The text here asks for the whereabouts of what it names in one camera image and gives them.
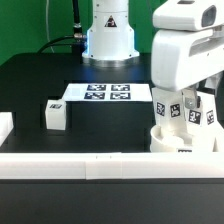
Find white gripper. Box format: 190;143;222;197
151;29;224;109

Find white round stool seat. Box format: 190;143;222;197
150;125;215;153

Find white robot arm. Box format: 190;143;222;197
82;0;224;109

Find white sheet with tags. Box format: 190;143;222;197
63;83;152;102

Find white front fence bar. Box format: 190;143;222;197
0;152;224;180

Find white left fence bar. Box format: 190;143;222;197
0;112;14;146

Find black cable with connector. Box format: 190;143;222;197
37;0;88;54

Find thin white cable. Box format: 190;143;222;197
45;0;55;54

